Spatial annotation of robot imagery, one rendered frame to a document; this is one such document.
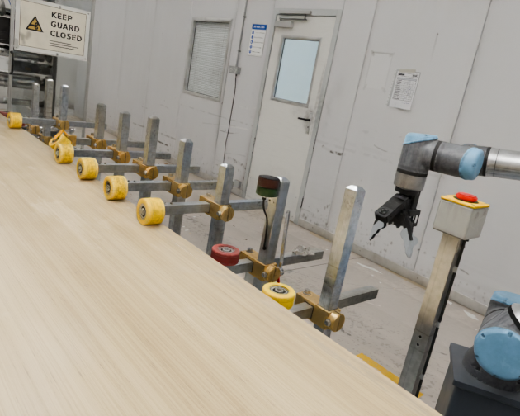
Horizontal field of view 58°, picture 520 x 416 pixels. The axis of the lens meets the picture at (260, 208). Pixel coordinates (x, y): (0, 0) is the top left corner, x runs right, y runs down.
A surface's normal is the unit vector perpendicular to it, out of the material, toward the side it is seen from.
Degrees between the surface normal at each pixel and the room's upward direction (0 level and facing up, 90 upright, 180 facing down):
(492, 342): 95
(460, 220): 90
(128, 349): 0
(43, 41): 90
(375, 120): 90
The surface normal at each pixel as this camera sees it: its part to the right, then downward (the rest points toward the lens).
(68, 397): 0.18, -0.95
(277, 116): -0.75, 0.04
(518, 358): -0.58, 0.19
